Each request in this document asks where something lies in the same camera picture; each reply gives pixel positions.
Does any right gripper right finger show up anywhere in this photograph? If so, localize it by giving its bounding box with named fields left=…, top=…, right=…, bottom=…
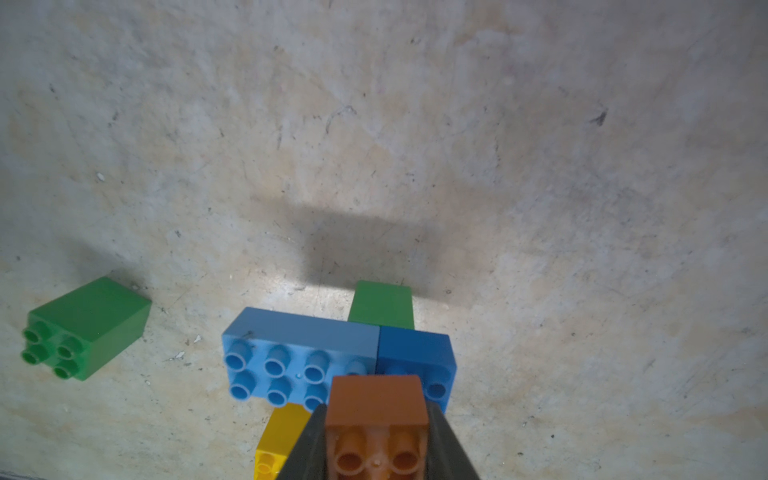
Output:
left=425, top=401, right=480, bottom=480

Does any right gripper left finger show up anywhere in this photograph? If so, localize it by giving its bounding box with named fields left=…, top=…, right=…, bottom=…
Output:
left=276, top=404, right=328, bottom=480

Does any orange lego brick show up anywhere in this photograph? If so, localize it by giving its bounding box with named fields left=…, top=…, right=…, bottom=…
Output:
left=325, top=375, right=429, bottom=480

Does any light blue long lego brick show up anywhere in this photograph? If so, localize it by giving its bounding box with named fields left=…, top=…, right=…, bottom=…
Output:
left=222, top=307, right=380, bottom=412

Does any dark blue lego brick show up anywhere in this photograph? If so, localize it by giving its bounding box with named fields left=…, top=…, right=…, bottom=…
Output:
left=375, top=326, right=457, bottom=413

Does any yellow lego brick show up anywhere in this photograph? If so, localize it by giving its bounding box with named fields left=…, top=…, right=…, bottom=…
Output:
left=254, top=404, right=311, bottom=480

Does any green lego brick base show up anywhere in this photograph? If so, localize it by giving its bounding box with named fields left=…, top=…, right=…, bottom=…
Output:
left=347, top=280, right=415, bottom=330

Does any green lego brick loose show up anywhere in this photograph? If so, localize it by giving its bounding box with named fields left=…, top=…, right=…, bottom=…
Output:
left=21, top=277, right=152, bottom=381

